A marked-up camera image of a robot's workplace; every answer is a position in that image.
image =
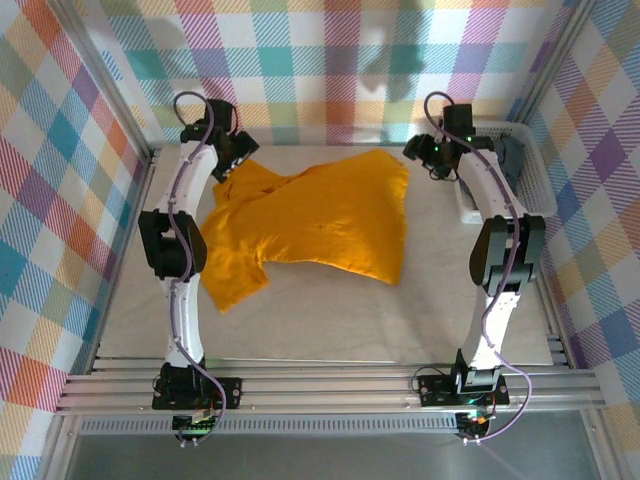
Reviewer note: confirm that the yellow t-shirt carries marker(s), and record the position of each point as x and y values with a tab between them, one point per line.
325	220

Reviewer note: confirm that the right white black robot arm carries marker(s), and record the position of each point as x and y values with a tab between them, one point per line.
487	320

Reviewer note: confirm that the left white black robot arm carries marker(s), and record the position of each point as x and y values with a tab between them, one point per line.
182	320

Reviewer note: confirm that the grey t-shirt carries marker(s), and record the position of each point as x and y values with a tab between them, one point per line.
512	157

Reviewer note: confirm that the white plastic basket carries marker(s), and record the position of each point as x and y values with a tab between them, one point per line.
537	185

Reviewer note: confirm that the grey metal panel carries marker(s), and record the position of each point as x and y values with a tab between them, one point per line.
325	457

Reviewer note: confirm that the aluminium frame post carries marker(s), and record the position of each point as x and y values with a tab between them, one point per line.
105	80
550	60

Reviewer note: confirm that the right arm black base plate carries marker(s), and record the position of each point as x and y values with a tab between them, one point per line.
432	390

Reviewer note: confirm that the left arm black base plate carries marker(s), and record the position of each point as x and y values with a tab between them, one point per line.
230	392

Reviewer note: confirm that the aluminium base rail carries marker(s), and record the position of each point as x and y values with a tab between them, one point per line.
325	390

